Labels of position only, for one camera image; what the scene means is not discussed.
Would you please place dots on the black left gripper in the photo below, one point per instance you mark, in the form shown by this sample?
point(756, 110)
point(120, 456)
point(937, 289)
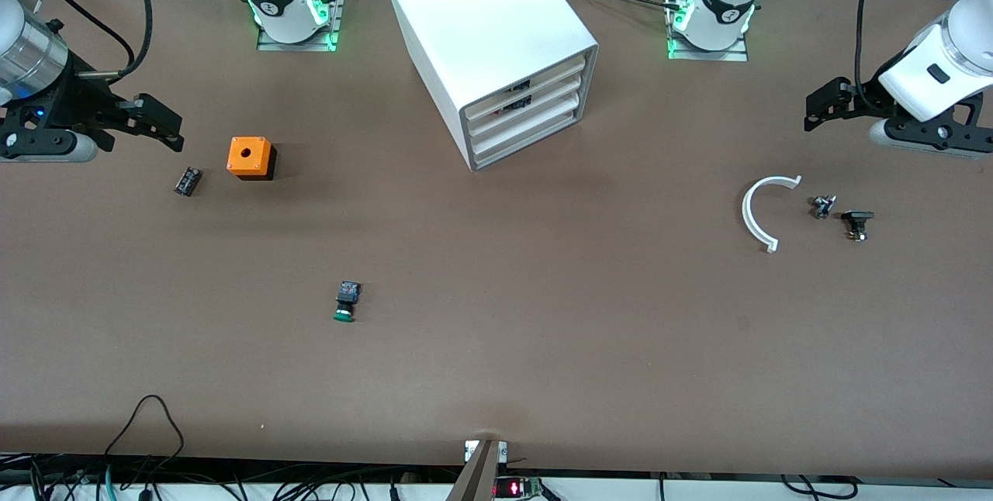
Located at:
point(867, 97)

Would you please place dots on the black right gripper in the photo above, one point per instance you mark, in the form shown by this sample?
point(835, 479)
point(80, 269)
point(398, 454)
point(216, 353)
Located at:
point(75, 95)

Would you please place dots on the green push button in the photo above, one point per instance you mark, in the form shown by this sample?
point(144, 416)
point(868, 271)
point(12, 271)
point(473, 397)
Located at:
point(347, 299)

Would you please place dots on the dark cylindrical capacitor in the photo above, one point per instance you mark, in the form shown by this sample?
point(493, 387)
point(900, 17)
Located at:
point(188, 181)

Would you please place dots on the orange box with hole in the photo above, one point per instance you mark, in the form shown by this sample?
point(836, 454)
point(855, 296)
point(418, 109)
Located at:
point(248, 156)

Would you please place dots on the small grey metal component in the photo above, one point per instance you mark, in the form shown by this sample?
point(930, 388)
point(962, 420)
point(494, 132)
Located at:
point(822, 207)

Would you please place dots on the white curved plastic arc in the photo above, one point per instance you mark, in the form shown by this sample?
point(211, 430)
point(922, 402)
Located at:
point(745, 212)

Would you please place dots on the small dark electronic part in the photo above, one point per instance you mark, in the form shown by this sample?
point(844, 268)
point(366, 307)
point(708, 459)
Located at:
point(517, 105)
point(520, 87)

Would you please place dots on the small board with red light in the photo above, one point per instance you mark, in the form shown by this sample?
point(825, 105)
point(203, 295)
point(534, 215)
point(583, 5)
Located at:
point(512, 488)

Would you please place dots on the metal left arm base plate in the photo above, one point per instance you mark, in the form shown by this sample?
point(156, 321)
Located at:
point(729, 56)

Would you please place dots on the small black switch component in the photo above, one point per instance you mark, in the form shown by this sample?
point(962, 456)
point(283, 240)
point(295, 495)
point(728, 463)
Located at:
point(856, 216)

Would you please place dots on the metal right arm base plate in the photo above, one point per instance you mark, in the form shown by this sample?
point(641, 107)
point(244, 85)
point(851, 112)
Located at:
point(271, 46)

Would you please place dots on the grey camera mount beam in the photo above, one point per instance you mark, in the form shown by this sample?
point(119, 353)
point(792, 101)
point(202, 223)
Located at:
point(477, 478)

